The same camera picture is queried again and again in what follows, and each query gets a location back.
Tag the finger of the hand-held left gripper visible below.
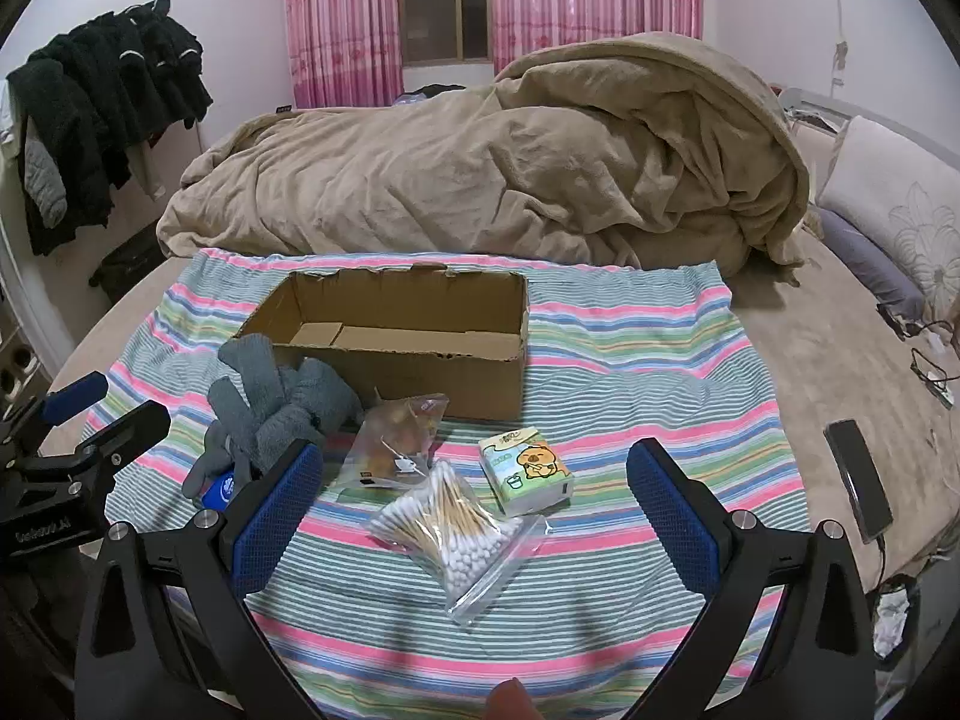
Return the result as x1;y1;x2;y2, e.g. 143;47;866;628
0;370;110;445
79;399;173;467

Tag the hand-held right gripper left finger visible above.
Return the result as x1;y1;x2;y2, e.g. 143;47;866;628
75;441;331;720

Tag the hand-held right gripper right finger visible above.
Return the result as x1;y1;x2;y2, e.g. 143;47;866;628
626;437;880;720

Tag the grey knit glove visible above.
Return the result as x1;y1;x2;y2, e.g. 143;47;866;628
182;379;301;500
217;336;366;458

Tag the clear snack packet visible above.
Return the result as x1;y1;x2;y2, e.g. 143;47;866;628
341;392;449;493

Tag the cartoon print tissue pack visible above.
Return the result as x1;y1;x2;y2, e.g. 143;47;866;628
478;427;576;518

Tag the clear bag of cotton swabs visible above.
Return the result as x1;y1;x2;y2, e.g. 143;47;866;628
366;459;553;625

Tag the cardboard box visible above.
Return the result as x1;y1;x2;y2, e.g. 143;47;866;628
232;262;531;422

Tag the person's right hand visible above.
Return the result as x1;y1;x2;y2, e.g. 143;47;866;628
484;678;542;720

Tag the dark suitcase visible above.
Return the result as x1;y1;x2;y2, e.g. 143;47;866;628
88;229;170;307

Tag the striped pastel cloth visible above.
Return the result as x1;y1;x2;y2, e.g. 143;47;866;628
79;247;808;720

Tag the black smartphone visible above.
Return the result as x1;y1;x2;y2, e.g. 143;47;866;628
823;418;896;544

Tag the grey hanging garment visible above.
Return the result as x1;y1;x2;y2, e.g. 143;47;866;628
22;133;70;230

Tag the trash bin with white paper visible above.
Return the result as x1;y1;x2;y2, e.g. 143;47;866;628
866;574;925;673

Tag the pile of black clothes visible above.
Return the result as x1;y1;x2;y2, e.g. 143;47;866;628
7;0;215;257

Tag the grey pillow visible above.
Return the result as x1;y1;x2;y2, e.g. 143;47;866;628
814;208;928;320

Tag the white floral pillow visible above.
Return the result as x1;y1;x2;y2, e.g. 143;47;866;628
816;116;960;325

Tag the beige fleece blanket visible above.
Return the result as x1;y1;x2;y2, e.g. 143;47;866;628
155;31;813;272

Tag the pink floral curtain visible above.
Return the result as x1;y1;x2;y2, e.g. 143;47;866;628
283;0;407;110
487;0;704;77

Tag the window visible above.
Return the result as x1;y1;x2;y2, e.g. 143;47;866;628
397;0;496;65

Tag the black cable with plug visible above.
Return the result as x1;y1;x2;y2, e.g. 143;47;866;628
910;345;960;410

